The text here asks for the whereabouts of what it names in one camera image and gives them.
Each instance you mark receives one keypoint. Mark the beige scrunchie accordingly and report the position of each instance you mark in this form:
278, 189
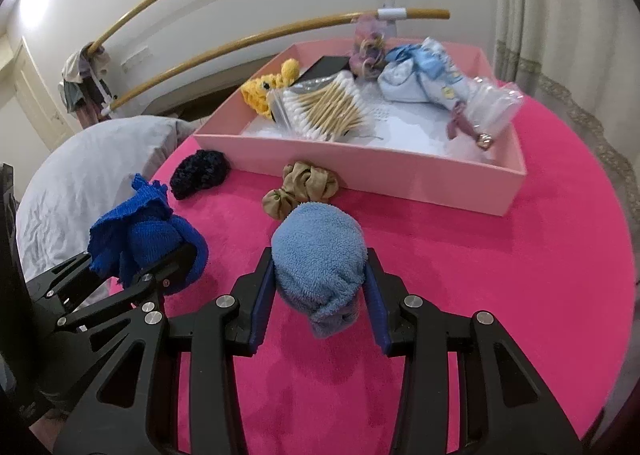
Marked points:
301, 182

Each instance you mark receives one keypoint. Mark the cream curtain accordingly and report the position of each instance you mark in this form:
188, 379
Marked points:
580, 58

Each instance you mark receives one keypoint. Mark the royal blue knitted cloth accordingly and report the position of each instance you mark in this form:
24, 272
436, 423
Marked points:
139, 232

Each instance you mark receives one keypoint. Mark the bag of cotton swabs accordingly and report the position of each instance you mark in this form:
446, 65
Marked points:
326, 109

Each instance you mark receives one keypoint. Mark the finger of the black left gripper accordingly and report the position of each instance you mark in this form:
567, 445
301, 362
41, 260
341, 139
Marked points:
64, 289
167, 274

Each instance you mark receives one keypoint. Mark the yellow crochet toy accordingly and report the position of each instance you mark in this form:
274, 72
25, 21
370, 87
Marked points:
255, 91

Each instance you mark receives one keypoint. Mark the white wall socket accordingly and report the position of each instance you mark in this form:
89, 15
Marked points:
135, 59

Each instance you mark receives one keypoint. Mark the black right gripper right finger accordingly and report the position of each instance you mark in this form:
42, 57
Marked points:
505, 406

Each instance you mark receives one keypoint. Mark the light blue towel cloth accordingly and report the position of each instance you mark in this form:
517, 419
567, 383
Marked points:
319, 257

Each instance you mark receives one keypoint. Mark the black leather case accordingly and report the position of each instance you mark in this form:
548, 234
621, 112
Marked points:
326, 66

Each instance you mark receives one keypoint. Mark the white printed cloth blue bow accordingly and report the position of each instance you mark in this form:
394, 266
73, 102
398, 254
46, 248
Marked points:
423, 73

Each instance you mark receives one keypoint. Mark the purple fabric scrunchie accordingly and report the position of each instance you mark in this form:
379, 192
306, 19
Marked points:
367, 59

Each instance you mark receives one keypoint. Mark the clothes hanging on barre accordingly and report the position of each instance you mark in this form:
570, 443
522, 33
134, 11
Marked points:
82, 88

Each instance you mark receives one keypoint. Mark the clear bag with hair tie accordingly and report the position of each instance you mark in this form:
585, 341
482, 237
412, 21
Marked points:
486, 112

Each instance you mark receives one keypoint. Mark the white TV cabinet brown top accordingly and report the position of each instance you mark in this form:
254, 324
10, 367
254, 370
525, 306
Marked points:
202, 97

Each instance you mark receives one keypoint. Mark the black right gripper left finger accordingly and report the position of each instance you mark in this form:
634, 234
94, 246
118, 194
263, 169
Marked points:
132, 406

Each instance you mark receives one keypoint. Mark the dark navy scrunchie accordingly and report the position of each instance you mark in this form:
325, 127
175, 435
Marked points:
202, 170

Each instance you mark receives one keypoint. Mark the white barre stand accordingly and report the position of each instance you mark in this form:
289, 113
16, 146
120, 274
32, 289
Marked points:
392, 14

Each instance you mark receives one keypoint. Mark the pink round table cover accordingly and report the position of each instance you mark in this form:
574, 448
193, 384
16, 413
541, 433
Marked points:
557, 270

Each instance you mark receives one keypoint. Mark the pink cardboard box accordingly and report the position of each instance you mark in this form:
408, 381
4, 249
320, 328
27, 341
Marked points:
487, 187

